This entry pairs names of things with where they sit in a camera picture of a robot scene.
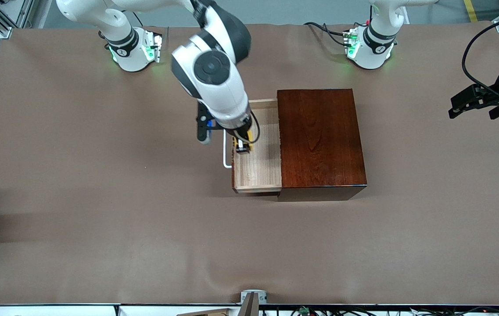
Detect yellow cube block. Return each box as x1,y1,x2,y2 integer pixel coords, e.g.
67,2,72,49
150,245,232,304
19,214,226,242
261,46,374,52
232,136,253,153

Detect light wood drawer white handle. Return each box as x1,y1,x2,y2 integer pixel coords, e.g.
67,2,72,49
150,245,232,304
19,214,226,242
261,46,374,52
223,99,283,194

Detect dark red wooden cabinet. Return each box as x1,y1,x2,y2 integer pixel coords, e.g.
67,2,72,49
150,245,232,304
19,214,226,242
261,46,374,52
277,89,368,202

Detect yellow floor tape strip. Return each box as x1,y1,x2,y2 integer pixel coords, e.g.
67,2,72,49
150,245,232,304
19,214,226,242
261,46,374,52
463,0,479,22

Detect table cover cloth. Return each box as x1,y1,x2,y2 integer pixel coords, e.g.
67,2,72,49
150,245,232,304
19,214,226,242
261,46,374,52
0,23,499,305

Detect brown cardboard piece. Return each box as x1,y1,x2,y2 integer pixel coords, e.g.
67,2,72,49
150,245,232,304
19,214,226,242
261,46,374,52
176,308,231,316

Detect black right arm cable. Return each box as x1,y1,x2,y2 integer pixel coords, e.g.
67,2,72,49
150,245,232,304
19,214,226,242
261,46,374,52
248,112,261,144

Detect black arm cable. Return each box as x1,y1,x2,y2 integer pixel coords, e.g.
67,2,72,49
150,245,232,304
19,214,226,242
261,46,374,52
248,112,261,144
462,12,499,95

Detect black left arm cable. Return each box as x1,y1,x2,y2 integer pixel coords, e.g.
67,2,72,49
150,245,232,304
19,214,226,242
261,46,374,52
462,12,499,95

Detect black left base cable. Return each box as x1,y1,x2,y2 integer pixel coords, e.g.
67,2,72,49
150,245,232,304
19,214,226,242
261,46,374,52
304,22,352,47

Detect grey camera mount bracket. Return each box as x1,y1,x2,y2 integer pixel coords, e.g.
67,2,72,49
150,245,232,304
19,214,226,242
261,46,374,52
240,290,268,316

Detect white table edge rail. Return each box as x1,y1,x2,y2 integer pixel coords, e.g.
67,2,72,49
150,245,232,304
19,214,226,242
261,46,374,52
0,304,499,316

